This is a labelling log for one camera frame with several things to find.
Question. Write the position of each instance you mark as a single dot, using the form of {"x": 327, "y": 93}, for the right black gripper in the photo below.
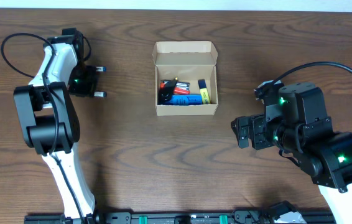
{"x": 257, "y": 124}

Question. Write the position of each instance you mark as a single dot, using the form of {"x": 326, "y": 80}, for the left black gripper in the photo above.
{"x": 89, "y": 89}

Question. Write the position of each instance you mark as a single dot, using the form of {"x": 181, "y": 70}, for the black whiteboard marker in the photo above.
{"x": 100, "y": 94}

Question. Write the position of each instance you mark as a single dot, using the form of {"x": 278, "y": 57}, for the blue whiteboard marker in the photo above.
{"x": 101, "y": 69}

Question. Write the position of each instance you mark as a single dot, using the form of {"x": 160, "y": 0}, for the yellow highlighter pen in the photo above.
{"x": 204, "y": 92}

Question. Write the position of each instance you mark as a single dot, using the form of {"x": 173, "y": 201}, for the red and black stapler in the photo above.
{"x": 182, "y": 88}

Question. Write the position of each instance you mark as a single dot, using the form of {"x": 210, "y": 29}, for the blue plastic case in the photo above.
{"x": 183, "y": 100}

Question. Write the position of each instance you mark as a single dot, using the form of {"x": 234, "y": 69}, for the brown cardboard box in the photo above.
{"x": 189, "y": 62}

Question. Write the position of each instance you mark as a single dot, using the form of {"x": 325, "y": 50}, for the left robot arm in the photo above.
{"x": 49, "y": 122}

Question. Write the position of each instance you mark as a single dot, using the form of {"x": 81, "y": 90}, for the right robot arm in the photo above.
{"x": 295, "y": 120}

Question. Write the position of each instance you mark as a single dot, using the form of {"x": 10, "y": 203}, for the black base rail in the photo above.
{"x": 237, "y": 216}

